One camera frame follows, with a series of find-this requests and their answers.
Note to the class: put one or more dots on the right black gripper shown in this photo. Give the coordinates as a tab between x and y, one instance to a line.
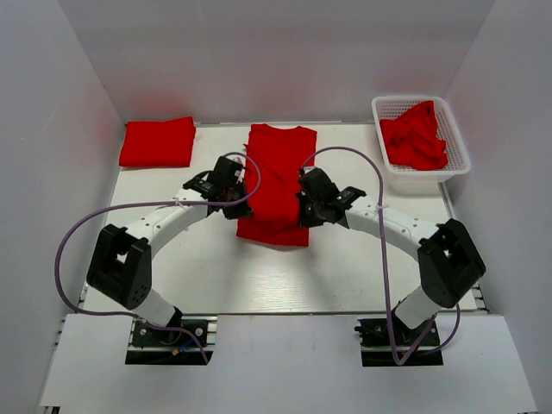
306	221

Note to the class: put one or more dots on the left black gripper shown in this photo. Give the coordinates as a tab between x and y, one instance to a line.
241	211

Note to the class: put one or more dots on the red t shirt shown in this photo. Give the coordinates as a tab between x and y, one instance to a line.
272	180
162	144

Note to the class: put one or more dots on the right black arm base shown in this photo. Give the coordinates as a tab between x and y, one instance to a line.
376	348

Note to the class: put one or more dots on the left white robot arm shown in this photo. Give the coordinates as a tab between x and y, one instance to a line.
121	266

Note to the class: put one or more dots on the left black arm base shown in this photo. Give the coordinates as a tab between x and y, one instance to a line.
152	347

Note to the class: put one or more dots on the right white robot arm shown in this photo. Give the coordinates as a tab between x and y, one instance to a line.
449	263

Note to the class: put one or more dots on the red t shirts in basket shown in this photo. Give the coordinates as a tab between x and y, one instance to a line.
411	139

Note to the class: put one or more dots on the folded red t shirt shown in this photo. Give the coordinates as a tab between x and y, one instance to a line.
162	144

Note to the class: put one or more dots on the white plastic basket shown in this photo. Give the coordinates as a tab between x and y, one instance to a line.
391	107

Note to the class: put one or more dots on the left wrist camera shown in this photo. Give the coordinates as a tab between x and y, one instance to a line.
238	160

